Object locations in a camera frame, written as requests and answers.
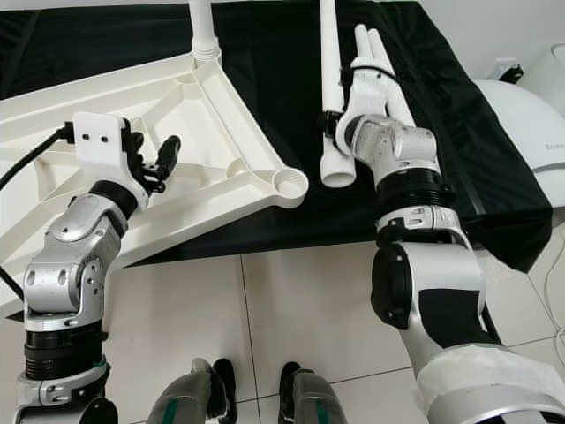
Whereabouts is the grey robot right leg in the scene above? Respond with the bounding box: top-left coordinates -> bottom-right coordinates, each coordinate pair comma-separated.
280,362 -> 354,424

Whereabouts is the white plastic table top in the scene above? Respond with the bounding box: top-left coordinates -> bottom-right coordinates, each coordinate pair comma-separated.
0,51 -> 310,319

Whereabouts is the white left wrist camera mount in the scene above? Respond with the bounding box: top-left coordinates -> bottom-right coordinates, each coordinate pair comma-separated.
72,112 -> 142,208

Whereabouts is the black tablecloth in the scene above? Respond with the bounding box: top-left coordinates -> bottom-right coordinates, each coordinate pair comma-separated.
0,0 -> 555,273

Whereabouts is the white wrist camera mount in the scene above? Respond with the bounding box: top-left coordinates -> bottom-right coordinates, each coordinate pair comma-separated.
72,112 -> 142,208
340,55 -> 398,147

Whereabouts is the white plastic table leg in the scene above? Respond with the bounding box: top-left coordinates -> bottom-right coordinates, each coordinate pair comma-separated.
320,0 -> 359,189
353,24 -> 373,67
367,28 -> 418,129
190,0 -> 223,63

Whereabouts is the grey robot left leg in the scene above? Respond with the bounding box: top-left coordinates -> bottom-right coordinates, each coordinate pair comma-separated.
146,358 -> 239,424

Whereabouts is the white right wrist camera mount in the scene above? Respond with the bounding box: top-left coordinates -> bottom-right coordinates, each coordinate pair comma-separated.
340,55 -> 398,147

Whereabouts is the grey robot leg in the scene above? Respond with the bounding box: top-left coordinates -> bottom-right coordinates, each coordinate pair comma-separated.
280,362 -> 354,424
146,358 -> 239,424

